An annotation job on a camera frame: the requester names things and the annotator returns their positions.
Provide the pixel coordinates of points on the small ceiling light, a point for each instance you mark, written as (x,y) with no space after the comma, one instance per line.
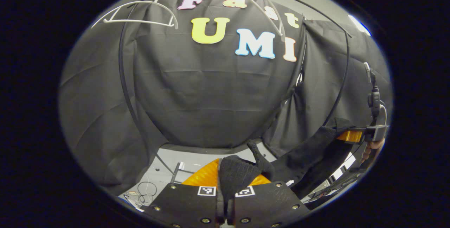
(358,24)

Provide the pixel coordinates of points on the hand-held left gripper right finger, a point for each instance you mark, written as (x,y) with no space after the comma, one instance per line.
(267,203)

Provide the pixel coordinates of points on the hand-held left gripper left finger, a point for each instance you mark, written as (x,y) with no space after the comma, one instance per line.
(182,203)

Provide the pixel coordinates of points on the black backdrop cloth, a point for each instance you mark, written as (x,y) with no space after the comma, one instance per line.
(211,97)

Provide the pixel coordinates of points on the black knit sweater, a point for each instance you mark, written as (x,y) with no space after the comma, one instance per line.
(309,157)

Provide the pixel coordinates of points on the black clothes rack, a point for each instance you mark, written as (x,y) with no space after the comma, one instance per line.
(121,80)

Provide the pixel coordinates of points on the white clothes hanger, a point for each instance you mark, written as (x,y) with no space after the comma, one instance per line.
(280,30)
(140,21)

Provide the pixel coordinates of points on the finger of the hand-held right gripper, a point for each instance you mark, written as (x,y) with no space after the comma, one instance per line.
(349,135)

